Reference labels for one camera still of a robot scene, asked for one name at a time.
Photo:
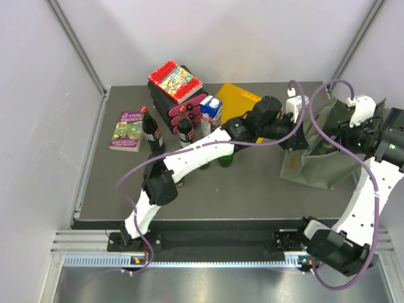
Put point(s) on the green canvas bag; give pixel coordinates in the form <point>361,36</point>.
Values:
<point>322,166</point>

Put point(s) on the aluminium front rail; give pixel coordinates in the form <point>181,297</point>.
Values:
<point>80,242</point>

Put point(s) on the aluminium frame post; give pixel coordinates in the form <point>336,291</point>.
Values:
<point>358,38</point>
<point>69,32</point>

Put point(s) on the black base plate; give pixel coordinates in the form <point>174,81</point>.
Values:
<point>213,240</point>

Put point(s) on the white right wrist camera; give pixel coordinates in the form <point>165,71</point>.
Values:
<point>364,107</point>

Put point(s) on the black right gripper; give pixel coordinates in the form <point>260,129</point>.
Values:
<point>344,130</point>

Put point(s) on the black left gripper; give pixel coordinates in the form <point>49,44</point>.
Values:
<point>297,142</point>

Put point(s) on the aluminium frame post right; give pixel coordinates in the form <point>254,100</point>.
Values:
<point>358,38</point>

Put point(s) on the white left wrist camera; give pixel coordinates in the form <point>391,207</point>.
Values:
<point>293,105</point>

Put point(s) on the grape juice carton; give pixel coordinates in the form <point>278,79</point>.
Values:
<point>211,113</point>

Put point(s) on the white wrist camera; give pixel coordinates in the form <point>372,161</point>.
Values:
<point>364,107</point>
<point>293,105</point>

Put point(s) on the black pink drawer unit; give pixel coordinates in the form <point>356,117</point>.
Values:
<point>169,110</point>

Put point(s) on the purple treehouse book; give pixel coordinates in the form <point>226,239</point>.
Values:
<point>128,132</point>

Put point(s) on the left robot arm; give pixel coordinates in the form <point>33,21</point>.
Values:
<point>280,124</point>

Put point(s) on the green perrier bottle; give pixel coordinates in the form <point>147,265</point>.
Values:
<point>205,166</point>
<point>226,161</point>
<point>180,183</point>

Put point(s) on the yellow plastic folder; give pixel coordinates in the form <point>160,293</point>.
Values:
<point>236,101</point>

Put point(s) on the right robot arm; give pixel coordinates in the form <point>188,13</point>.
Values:
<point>346,245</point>

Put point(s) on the aluminium frame post left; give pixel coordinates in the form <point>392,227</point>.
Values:
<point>69,32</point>

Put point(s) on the cola bottle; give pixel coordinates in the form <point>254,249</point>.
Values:
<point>185,128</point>
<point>152,132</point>

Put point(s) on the red treehouse book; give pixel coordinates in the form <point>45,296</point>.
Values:
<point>175,81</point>

